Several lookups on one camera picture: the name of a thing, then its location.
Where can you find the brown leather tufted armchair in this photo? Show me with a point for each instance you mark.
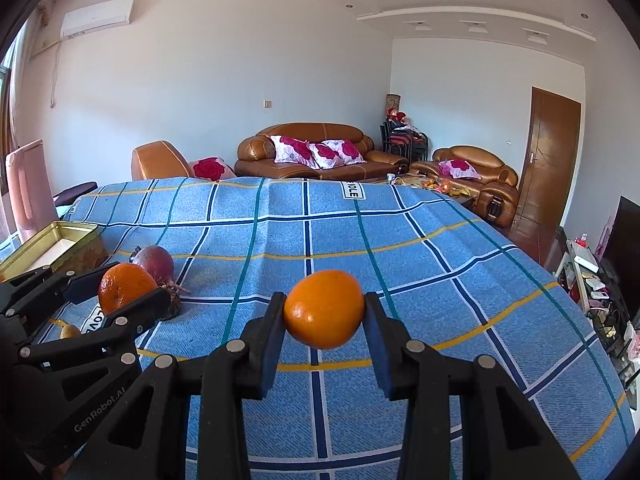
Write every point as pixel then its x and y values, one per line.
pixel 490 170

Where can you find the dark chair seat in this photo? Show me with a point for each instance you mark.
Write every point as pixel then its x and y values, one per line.
pixel 75 191

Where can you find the brown wooden door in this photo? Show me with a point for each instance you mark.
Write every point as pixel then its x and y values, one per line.
pixel 545 170

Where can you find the window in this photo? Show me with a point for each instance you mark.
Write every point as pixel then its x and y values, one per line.
pixel 4 85

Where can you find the dark brown water chestnut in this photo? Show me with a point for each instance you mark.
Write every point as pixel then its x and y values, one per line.
pixel 173 305

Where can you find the blue plaid tablecloth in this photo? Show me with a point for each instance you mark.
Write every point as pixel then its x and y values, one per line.
pixel 350 230

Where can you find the tall patterned vase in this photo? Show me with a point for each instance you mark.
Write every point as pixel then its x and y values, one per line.
pixel 393 105

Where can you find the small tan brown fruit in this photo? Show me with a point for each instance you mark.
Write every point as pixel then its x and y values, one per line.
pixel 70 332

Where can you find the air conditioner pipe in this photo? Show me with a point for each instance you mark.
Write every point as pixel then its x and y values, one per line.
pixel 54 75

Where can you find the brown leather armchair white piping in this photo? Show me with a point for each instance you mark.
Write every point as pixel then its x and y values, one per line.
pixel 155 160

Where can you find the black television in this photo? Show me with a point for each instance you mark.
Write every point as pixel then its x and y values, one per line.
pixel 625 250

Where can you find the gold rectangular tin tray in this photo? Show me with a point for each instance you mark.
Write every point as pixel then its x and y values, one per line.
pixel 75 252

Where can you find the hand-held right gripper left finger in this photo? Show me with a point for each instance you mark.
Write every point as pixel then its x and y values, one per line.
pixel 270 345

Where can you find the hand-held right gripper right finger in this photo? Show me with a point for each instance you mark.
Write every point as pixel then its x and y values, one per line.
pixel 375 350

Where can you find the purple passion fruit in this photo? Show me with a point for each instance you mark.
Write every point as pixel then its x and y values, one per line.
pixel 157 260

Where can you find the brown leather three-seat sofa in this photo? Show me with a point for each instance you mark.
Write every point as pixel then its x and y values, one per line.
pixel 260 160

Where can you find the cluttered television stand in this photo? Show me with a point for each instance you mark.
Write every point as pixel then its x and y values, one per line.
pixel 600 300

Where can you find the cluttered coffee table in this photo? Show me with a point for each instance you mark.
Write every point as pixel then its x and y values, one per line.
pixel 430 185

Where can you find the orange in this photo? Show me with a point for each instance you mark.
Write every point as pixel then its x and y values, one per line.
pixel 122 287
pixel 324 310

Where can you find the white wall air conditioner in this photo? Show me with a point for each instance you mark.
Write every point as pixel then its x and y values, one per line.
pixel 97 16

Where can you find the red flower pillow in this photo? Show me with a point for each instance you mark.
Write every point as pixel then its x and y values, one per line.
pixel 209 168

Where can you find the red bottle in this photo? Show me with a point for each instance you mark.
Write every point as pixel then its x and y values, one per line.
pixel 582 239

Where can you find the stacked dark chairs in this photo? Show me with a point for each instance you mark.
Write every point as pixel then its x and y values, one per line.
pixel 405 142

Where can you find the white pillow red flowers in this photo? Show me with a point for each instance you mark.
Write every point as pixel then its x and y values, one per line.
pixel 290 150
pixel 340 152
pixel 459 169

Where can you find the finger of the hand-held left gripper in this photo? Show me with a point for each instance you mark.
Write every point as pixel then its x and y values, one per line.
pixel 147 307
pixel 82 284

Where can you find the beige curtain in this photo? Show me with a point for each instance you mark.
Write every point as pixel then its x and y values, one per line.
pixel 12 130

